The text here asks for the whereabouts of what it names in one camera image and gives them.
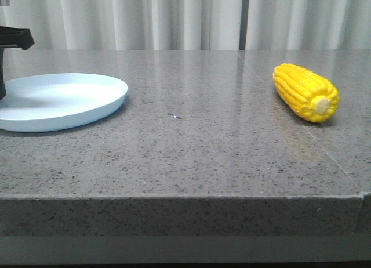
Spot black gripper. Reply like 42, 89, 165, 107
0, 26, 35, 100

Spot light blue round plate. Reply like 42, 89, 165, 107
1, 73, 128, 132

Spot yellow corn cob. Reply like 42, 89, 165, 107
272, 63, 340, 123

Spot white pleated curtain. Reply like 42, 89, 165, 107
1, 0, 370, 50

